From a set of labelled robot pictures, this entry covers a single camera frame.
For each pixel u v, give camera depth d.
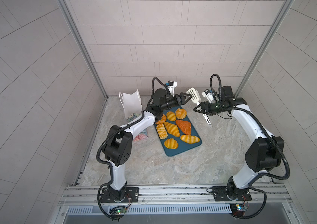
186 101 0.72
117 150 0.48
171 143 0.85
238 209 0.68
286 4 0.71
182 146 0.87
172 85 0.74
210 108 0.72
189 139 0.89
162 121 0.98
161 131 0.91
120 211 0.65
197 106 0.76
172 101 0.71
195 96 0.77
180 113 0.99
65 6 0.71
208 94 0.75
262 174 0.49
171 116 0.99
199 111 0.77
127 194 0.70
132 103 0.88
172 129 0.91
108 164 0.50
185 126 0.94
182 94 0.71
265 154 0.44
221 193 0.71
